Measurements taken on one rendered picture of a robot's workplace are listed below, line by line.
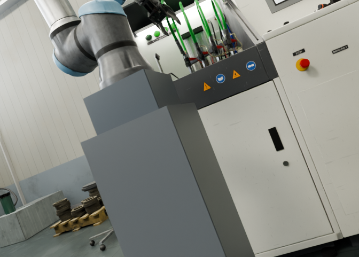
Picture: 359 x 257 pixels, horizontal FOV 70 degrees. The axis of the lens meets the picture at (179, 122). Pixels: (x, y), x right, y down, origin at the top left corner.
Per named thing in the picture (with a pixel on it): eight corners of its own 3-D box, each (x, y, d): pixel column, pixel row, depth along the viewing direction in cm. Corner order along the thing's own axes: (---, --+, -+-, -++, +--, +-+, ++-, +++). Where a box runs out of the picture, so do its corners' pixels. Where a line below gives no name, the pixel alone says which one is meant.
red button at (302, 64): (301, 71, 101) (296, 59, 101) (298, 72, 105) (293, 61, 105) (314, 66, 100) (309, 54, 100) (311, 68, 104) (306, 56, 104)
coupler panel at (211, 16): (219, 59, 159) (201, 13, 160) (219, 60, 163) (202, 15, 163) (239, 50, 157) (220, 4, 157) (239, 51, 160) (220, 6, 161)
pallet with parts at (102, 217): (145, 188, 419) (136, 163, 420) (102, 224, 303) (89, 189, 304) (106, 201, 445) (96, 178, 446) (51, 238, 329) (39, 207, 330)
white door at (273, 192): (189, 272, 117) (135, 134, 118) (190, 270, 119) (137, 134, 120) (334, 233, 105) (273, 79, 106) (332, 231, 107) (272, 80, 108)
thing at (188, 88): (139, 132, 118) (126, 100, 119) (142, 131, 123) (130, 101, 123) (269, 80, 107) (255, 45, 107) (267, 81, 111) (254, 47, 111)
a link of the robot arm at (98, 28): (112, 38, 60) (92, -15, 60) (83, 63, 68) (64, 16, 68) (146, 41, 70) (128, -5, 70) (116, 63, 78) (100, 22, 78)
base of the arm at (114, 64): (141, 71, 59) (125, 31, 59) (90, 96, 63) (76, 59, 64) (164, 76, 73) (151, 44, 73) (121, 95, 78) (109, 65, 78)
